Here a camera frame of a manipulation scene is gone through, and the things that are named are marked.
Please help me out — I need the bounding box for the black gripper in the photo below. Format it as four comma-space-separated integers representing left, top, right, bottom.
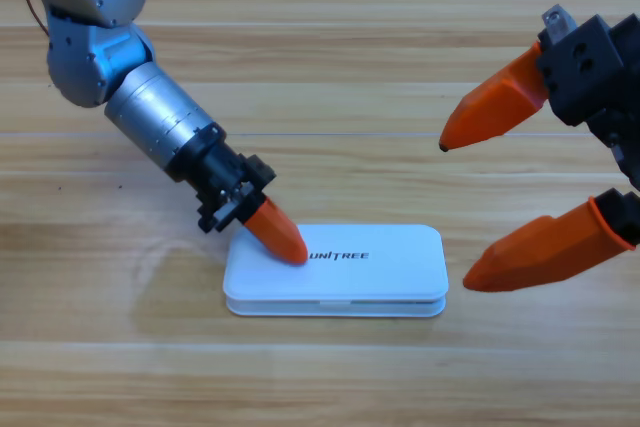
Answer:
167, 122, 309, 266
438, 5, 640, 251

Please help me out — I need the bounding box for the white Unitree pencil case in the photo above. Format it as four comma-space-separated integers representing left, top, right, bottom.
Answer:
222, 224, 450, 318

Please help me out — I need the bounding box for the thin brown arm cable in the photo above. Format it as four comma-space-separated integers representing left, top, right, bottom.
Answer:
18, 0, 52, 39

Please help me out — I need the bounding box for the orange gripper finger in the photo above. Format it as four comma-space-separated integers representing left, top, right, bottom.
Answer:
462, 195, 637, 293

